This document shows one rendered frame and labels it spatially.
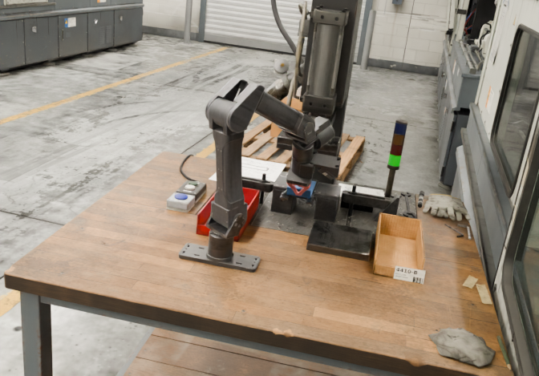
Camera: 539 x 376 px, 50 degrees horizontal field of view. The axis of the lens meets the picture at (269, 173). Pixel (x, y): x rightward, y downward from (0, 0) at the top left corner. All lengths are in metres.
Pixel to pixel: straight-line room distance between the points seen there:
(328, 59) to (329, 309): 0.70
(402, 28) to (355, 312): 9.70
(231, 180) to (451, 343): 0.60
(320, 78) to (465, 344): 0.80
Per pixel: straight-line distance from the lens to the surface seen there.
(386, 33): 10.91
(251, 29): 11.31
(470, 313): 1.48
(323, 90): 1.68
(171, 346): 2.33
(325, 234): 1.65
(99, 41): 9.41
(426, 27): 10.88
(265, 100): 1.38
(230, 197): 1.40
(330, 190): 1.79
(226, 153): 1.35
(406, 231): 1.75
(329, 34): 1.65
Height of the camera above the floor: 1.62
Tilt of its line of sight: 20 degrees down
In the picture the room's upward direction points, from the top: 6 degrees clockwise
